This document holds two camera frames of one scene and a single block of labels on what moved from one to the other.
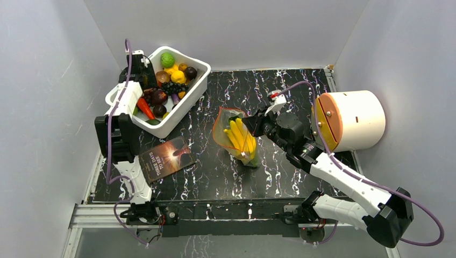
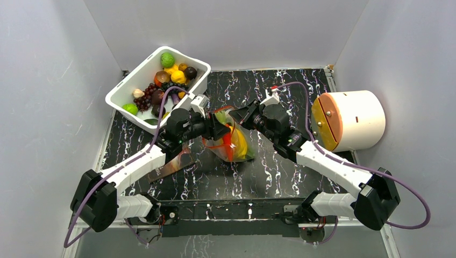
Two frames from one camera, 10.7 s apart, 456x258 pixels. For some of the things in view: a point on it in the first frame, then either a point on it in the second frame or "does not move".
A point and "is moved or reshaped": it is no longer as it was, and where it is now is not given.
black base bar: [246, 216] does not move
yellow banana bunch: [242, 138] is moved or reshaped
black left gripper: [149, 71] to [213, 129]
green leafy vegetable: [254, 162] to [221, 116]
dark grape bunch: [171, 88] does not move
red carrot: [142, 102] to [227, 140]
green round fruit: [167, 60] does not move
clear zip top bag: [234, 136] is moved or reshaped
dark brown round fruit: [190, 73] does not move
